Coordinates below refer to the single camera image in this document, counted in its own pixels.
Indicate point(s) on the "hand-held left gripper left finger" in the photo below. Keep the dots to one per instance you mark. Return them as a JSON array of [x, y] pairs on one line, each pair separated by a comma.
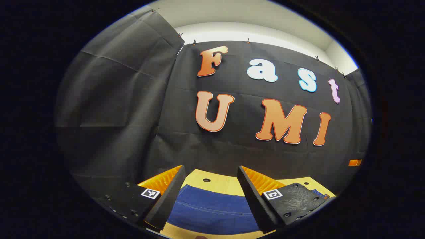
[[167, 199]]

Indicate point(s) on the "blue denim jeans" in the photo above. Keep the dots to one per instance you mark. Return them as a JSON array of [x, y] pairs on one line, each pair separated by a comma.
[[212, 209]]

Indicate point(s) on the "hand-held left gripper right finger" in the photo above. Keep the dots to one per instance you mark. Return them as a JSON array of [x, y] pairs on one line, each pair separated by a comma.
[[254, 199]]

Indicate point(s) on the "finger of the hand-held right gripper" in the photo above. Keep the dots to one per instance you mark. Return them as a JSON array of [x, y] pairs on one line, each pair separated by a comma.
[[354, 162]]

